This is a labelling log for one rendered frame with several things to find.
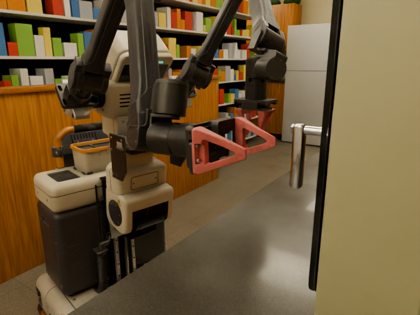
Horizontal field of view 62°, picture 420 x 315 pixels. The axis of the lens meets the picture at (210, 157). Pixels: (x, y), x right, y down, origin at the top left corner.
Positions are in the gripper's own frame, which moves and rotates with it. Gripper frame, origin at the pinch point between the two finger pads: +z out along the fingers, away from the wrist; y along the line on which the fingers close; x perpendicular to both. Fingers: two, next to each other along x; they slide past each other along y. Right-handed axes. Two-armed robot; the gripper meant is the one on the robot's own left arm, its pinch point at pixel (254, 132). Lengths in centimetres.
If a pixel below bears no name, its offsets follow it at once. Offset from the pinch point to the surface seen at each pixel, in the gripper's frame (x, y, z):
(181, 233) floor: 104, -113, 110
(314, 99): 442, -127, 37
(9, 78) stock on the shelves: 43, -216, -7
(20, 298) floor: -7, -139, 109
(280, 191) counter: 0.1, 8.5, 15.7
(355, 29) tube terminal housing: -46, 35, -22
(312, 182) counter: 12.2, 13.5, 15.7
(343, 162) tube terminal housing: -46, 35, -8
